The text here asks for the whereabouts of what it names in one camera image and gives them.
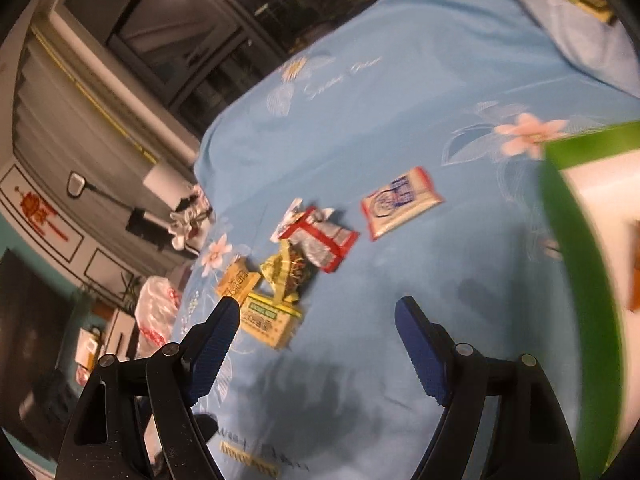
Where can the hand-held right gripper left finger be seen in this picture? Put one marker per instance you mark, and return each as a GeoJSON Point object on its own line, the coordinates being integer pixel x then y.
{"type": "Point", "coordinates": [220, 340]}

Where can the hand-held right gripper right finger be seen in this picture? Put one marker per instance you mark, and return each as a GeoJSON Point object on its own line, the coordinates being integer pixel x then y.
{"type": "Point", "coordinates": [420, 345]}

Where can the red silver snack packet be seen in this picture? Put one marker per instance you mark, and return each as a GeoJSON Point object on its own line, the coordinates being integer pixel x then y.
{"type": "Point", "coordinates": [325, 242]}

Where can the white blue red snack packet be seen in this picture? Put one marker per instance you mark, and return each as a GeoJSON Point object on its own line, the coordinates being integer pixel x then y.
{"type": "Point", "coordinates": [400, 203]}

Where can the green cardboard box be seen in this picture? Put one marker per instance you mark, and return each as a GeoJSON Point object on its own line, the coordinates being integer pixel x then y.
{"type": "Point", "coordinates": [580, 270]}

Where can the yellow green label snack packet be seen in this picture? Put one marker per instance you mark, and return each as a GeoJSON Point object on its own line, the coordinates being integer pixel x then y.
{"type": "Point", "coordinates": [267, 321]}

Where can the orange yellow snack packet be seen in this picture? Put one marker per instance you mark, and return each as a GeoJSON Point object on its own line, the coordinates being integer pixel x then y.
{"type": "Point", "coordinates": [237, 281]}

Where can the white plastic bag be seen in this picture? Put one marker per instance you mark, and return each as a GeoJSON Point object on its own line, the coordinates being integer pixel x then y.
{"type": "Point", "coordinates": [155, 307]}

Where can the white cabinet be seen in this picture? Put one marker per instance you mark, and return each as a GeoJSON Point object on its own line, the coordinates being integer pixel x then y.
{"type": "Point", "coordinates": [122, 332]}

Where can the white ribbon bow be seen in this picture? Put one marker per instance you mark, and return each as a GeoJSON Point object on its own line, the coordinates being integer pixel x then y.
{"type": "Point", "coordinates": [187, 220]}

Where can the white paper bag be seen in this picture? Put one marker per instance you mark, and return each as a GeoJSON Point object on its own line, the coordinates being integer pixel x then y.
{"type": "Point", "coordinates": [89, 355]}

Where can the black device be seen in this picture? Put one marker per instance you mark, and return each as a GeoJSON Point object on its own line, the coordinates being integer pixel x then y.
{"type": "Point", "coordinates": [147, 227]}

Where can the white lampshade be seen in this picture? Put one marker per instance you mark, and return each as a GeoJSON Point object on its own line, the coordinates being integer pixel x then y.
{"type": "Point", "coordinates": [162, 180]}

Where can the black television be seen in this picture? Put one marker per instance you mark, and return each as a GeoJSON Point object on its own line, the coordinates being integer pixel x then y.
{"type": "Point", "coordinates": [30, 320]}

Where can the white gooseneck lamp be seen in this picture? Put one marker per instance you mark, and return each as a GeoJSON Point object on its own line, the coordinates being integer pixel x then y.
{"type": "Point", "coordinates": [76, 184]}

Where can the blue floral bedsheet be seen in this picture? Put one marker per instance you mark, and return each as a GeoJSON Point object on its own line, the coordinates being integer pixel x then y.
{"type": "Point", "coordinates": [400, 110]}

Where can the grey curtain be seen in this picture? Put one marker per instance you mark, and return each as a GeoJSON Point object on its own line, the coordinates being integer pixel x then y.
{"type": "Point", "coordinates": [75, 110]}

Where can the dark window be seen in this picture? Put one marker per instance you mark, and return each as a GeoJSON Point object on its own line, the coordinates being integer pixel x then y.
{"type": "Point", "coordinates": [150, 25]}

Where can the blue pillow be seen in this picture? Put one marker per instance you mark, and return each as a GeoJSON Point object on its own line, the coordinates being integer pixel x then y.
{"type": "Point", "coordinates": [575, 35]}

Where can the red wall ornament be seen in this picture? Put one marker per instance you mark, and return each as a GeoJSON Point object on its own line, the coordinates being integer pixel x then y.
{"type": "Point", "coordinates": [35, 210]}

